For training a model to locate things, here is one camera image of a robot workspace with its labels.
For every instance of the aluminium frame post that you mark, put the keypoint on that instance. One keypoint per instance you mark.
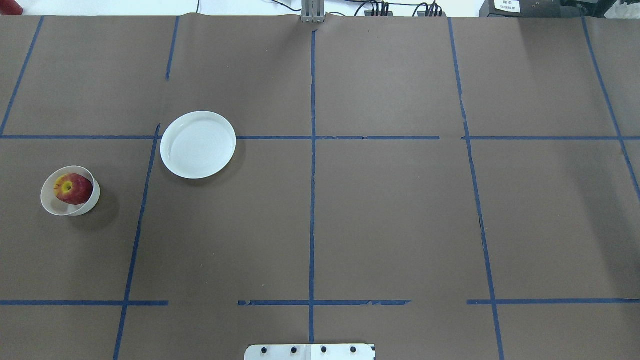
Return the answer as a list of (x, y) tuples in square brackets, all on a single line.
[(313, 11)]

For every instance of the red yellow apple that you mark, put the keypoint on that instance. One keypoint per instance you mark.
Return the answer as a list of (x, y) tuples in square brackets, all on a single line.
[(73, 189)]

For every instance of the white bowl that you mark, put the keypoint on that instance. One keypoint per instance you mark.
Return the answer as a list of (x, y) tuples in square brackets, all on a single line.
[(58, 208)]

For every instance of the black box with label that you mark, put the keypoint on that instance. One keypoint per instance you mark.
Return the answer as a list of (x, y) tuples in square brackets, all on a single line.
[(554, 9)]

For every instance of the white plate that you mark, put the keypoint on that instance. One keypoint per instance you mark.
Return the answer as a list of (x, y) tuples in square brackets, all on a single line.
[(198, 145)]

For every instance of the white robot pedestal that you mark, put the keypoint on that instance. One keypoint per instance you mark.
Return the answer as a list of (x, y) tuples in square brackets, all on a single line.
[(329, 351)]

